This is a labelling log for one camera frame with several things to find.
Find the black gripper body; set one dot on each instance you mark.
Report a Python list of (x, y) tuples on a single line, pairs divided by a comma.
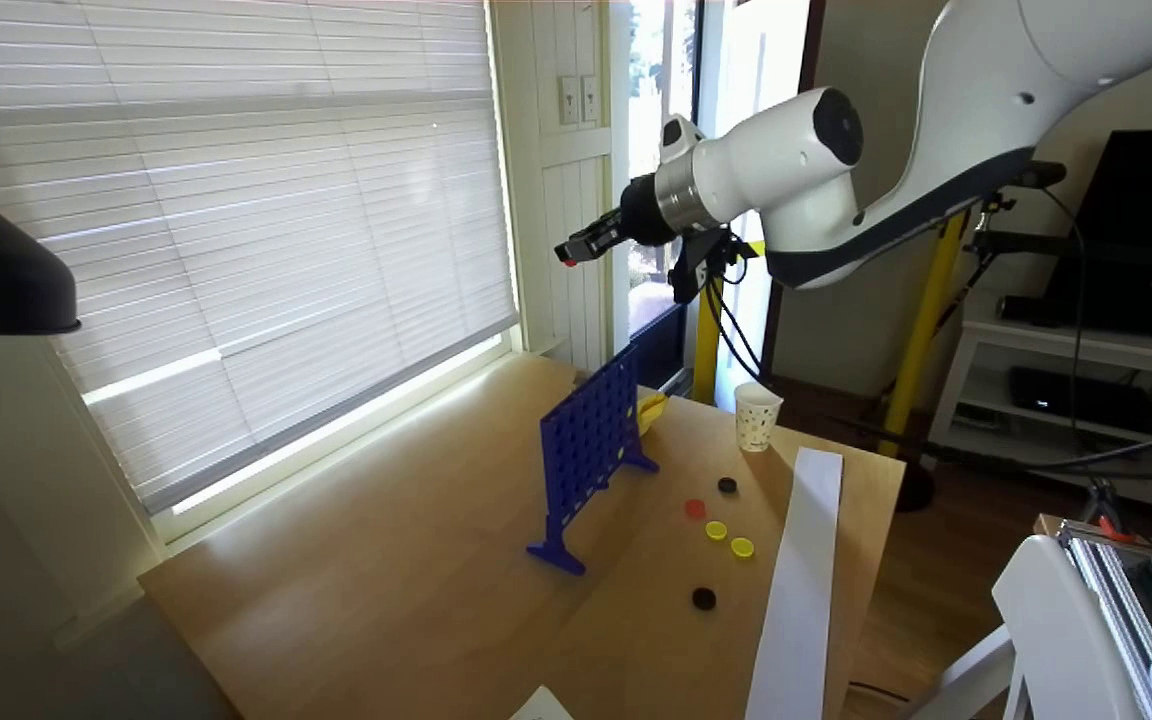
[(636, 219)]

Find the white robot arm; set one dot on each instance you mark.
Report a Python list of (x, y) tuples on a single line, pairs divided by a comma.
[(978, 121)]

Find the blue token holder grid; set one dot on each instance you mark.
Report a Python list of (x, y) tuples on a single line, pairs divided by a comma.
[(588, 446)]

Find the black game token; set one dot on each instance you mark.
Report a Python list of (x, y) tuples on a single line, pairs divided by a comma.
[(702, 596), (726, 487)]

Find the yellow game token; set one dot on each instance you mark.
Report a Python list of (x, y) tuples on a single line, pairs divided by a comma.
[(719, 528), (743, 547)]

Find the white door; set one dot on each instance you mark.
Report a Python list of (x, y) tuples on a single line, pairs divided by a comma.
[(739, 52)]

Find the dotted white paper cup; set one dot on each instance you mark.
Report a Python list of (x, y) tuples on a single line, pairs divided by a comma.
[(756, 419)]

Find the yellow stand pole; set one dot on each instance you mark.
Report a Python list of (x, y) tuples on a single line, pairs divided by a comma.
[(921, 345)]

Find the large white window blinds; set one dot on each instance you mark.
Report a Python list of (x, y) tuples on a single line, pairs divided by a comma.
[(269, 227)]

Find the white paper strip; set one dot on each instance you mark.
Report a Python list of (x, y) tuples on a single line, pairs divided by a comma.
[(800, 584)]

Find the white paper sheet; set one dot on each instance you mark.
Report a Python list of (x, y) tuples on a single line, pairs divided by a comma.
[(542, 706)]

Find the black device on shelf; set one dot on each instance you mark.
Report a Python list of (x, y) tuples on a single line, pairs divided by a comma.
[(1071, 394)]

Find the white shelf unit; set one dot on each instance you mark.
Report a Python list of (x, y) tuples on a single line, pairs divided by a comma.
[(1071, 402)]

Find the black television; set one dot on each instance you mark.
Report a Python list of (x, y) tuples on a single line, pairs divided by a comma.
[(1150, 227)]

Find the white light switch plate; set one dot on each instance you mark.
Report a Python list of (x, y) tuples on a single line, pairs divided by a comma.
[(581, 98)]

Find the yellow black barrier post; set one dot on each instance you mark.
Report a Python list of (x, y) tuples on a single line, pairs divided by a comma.
[(706, 345)]

